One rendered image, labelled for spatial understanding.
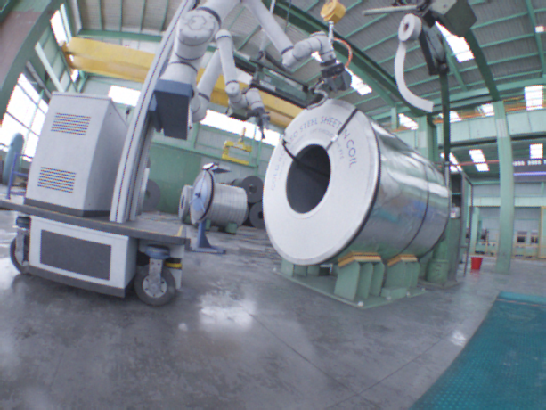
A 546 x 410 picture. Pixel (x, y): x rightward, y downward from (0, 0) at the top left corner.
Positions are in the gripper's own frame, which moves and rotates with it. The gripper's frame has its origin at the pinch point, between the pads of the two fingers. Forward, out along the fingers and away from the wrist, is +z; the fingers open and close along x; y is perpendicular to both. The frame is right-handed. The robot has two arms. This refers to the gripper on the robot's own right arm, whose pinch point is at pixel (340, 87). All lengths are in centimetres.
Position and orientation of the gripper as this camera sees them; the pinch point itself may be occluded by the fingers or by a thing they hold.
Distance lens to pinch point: 144.6
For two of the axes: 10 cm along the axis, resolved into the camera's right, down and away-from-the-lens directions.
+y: 2.7, 4.0, -8.8
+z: 4.3, 7.6, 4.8
